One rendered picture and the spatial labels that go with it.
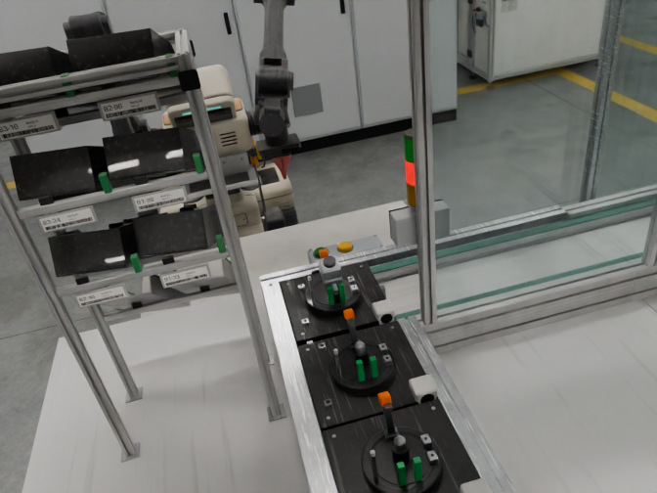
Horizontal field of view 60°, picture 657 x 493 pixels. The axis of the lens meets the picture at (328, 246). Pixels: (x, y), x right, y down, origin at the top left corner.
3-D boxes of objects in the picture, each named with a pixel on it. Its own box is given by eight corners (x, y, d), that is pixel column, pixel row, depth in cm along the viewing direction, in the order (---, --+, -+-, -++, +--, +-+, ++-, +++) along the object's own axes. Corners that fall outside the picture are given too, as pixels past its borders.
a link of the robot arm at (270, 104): (293, 69, 131) (255, 67, 130) (294, 84, 122) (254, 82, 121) (290, 119, 138) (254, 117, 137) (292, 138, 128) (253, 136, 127)
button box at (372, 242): (309, 267, 167) (306, 249, 163) (378, 250, 169) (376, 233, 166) (315, 281, 161) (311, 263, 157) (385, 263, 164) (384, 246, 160)
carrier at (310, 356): (298, 352, 131) (289, 310, 124) (398, 326, 134) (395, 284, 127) (322, 436, 111) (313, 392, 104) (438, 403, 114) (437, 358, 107)
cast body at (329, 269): (319, 270, 141) (317, 252, 136) (336, 266, 141) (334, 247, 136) (327, 297, 136) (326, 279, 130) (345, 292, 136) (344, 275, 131)
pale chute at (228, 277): (198, 298, 146) (197, 281, 147) (249, 291, 146) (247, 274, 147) (162, 285, 119) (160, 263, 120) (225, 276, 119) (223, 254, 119)
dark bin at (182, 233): (178, 237, 134) (172, 205, 133) (233, 230, 133) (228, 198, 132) (139, 258, 106) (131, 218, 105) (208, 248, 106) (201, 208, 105)
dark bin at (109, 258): (112, 252, 132) (107, 220, 131) (168, 245, 132) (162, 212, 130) (56, 277, 104) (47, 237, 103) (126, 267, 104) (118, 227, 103)
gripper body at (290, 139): (301, 149, 138) (296, 119, 134) (260, 157, 136) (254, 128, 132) (296, 139, 143) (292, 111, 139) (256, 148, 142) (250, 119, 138)
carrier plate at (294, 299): (280, 288, 152) (279, 281, 151) (367, 266, 155) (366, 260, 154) (297, 347, 132) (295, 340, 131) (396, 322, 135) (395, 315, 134)
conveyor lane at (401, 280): (285, 314, 157) (280, 285, 151) (565, 244, 167) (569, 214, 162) (306, 388, 133) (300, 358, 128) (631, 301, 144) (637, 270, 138)
